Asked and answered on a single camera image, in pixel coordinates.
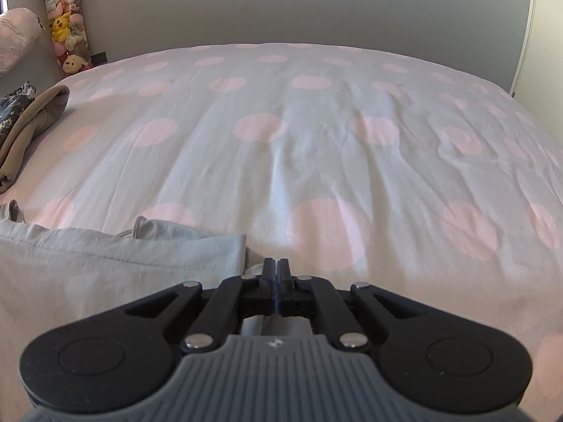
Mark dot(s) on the light grey long-sleeved shirt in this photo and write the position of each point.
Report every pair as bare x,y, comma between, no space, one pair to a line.
110,263

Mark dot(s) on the grey headboard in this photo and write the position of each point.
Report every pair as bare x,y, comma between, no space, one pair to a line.
39,66

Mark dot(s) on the folded dark floral cloth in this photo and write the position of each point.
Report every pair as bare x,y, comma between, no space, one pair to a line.
11,105

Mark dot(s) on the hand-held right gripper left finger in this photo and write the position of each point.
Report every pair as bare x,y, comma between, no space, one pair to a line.
269,281

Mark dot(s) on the small black object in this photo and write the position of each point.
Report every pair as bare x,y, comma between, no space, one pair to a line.
99,57

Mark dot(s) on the pink-dotted pillow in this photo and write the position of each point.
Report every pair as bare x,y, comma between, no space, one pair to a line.
17,35

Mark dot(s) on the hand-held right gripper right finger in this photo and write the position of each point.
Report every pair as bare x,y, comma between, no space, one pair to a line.
283,281

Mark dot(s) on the folded beige garment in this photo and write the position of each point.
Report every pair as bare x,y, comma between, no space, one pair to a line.
39,114

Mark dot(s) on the white door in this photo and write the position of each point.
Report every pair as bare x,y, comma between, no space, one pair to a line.
532,30

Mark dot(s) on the bed with pink-dotted sheet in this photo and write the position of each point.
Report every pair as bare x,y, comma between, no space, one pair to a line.
308,140

